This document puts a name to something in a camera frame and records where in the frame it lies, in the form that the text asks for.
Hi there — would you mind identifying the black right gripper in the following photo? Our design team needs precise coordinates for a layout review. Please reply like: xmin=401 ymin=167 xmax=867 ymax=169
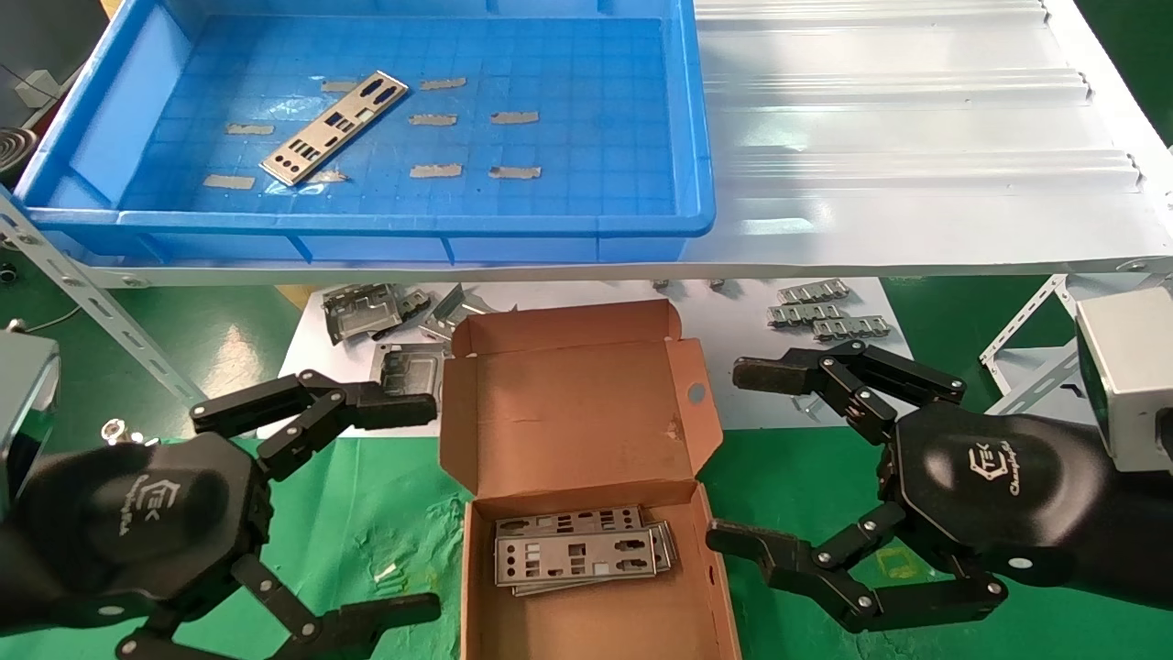
xmin=706 ymin=340 xmax=1173 ymax=633

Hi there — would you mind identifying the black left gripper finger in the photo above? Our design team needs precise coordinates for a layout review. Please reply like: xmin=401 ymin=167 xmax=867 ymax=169
xmin=190 ymin=369 xmax=439 ymax=482

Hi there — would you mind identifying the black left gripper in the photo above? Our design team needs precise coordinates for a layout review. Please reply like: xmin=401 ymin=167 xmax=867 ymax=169
xmin=0 ymin=431 xmax=443 ymax=660

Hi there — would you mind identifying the silver metal I/O shield plate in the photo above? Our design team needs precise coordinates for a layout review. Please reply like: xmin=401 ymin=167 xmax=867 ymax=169
xmin=260 ymin=71 xmax=410 ymax=187
xmin=495 ymin=504 xmax=645 ymax=538
xmin=510 ymin=521 xmax=679 ymax=598
xmin=495 ymin=528 xmax=659 ymax=586

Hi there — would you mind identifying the brown cardboard box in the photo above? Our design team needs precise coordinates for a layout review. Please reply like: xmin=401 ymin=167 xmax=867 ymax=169
xmin=438 ymin=299 xmax=741 ymax=660

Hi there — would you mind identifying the blue plastic tray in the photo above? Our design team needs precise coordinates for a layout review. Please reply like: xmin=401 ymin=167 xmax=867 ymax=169
xmin=14 ymin=0 xmax=717 ymax=267

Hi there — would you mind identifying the small white box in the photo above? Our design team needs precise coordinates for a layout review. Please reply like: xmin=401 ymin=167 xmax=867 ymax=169
xmin=16 ymin=69 xmax=61 ymax=107

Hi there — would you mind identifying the green cloth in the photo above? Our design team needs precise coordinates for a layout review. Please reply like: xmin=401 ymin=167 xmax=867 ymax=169
xmin=0 ymin=429 xmax=1173 ymax=660

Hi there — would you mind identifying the folded grey metal part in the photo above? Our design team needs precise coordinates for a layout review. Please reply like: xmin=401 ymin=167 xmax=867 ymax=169
xmin=420 ymin=282 xmax=514 ymax=342

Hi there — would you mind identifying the notched grey metal strip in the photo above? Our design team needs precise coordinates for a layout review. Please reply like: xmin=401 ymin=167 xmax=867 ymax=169
xmin=777 ymin=279 xmax=851 ymax=304
xmin=812 ymin=315 xmax=893 ymax=342
xmin=768 ymin=302 xmax=846 ymax=328

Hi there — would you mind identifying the silver binder clip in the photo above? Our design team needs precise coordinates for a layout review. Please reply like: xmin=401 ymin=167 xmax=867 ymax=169
xmin=101 ymin=419 xmax=164 ymax=450

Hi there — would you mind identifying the white perforated shelf brace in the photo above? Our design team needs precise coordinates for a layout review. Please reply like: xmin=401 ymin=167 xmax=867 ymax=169
xmin=979 ymin=273 xmax=1071 ymax=369
xmin=990 ymin=341 xmax=1096 ymax=423

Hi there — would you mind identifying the white perforated shelf upright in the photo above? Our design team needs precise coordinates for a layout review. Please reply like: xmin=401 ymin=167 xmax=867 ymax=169
xmin=0 ymin=188 xmax=210 ymax=406

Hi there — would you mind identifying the white metal shelf board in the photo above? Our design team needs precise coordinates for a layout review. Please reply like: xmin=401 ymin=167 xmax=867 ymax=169
xmin=87 ymin=0 xmax=1173 ymax=290

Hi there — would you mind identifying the grey spiral coil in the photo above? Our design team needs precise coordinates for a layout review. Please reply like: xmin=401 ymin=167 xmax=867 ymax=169
xmin=0 ymin=126 xmax=39 ymax=189

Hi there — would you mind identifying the square grey metal frame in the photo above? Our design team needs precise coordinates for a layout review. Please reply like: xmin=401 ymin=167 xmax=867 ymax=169
xmin=371 ymin=341 xmax=447 ymax=399

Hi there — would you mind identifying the large grey metal bracket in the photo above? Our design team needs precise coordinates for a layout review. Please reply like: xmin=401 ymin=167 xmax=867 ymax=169
xmin=323 ymin=282 xmax=404 ymax=346

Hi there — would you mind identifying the white floor cable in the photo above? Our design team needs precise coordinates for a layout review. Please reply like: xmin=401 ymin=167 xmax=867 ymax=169
xmin=16 ymin=305 xmax=83 ymax=336

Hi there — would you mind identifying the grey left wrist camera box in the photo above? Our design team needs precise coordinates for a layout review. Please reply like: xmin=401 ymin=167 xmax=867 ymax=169
xmin=0 ymin=332 xmax=60 ymax=516

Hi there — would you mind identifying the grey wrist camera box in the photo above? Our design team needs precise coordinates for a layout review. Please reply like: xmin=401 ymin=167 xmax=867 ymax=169
xmin=1074 ymin=287 xmax=1173 ymax=473
xmin=0 ymin=332 xmax=60 ymax=516

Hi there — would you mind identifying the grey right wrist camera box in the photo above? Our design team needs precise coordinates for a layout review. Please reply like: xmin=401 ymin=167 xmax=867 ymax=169
xmin=1074 ymin=287 xmax=1173 ymax=473

